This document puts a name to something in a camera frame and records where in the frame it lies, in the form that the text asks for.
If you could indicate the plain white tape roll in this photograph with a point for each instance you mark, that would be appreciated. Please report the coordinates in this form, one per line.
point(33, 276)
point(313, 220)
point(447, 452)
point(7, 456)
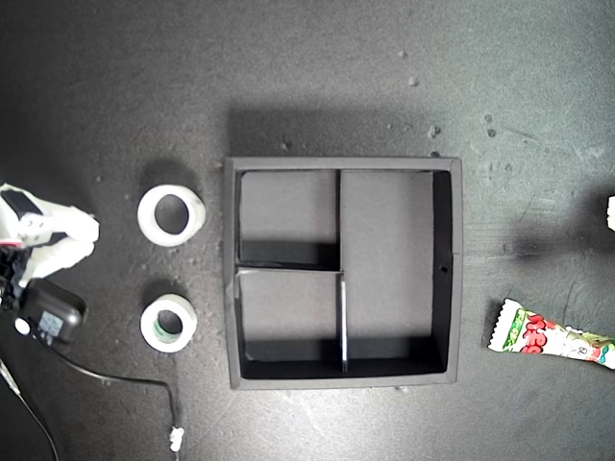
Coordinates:
point(146, 218)

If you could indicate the white tape roll green core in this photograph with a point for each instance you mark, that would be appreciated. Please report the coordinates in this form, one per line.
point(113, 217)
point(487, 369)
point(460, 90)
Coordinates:
point(148, 326)

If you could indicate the snack bar green red wrapper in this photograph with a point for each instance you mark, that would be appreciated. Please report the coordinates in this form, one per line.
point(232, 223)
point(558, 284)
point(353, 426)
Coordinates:
point(538, 336)

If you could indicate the black compartment tray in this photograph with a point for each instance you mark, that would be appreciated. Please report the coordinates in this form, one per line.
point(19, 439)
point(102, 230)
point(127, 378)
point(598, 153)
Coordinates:
point(386, 221)

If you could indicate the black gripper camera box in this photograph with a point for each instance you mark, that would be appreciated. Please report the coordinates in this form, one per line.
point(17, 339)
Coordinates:
point(53, 312)

